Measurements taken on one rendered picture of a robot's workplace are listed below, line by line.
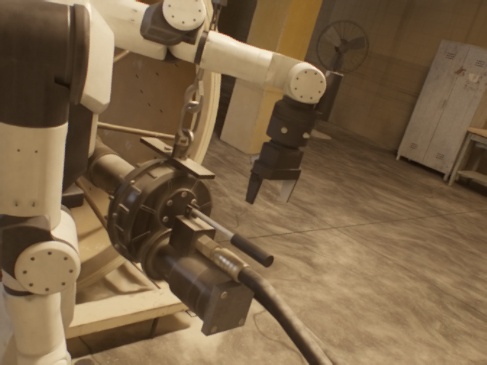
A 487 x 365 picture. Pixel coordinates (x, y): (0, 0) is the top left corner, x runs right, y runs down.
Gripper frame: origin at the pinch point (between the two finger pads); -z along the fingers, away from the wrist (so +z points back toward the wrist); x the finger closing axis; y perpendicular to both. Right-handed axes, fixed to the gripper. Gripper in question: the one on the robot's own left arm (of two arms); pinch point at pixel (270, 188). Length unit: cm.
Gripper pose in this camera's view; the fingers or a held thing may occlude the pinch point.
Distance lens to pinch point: 112.4
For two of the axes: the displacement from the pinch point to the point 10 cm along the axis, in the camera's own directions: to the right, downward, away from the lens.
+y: -6.6, -4.0, 6.3
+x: 7.0, -0.2, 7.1
